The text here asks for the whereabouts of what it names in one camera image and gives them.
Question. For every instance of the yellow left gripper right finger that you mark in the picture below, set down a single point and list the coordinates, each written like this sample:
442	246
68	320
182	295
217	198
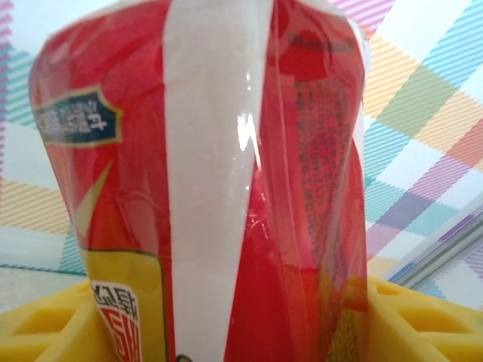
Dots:
426	332

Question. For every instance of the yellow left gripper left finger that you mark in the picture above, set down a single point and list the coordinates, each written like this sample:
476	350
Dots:
41	332

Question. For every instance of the aluminium right frame post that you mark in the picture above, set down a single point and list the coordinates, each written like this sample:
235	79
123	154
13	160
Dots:
441	250

